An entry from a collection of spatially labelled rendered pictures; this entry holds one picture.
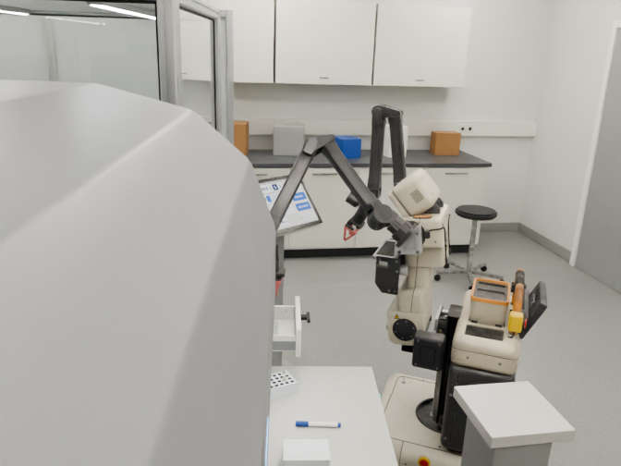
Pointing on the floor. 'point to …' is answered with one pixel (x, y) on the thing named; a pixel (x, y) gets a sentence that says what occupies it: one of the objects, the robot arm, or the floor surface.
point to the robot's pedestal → (509, 424)
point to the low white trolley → (314, 404)
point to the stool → (471, 243)
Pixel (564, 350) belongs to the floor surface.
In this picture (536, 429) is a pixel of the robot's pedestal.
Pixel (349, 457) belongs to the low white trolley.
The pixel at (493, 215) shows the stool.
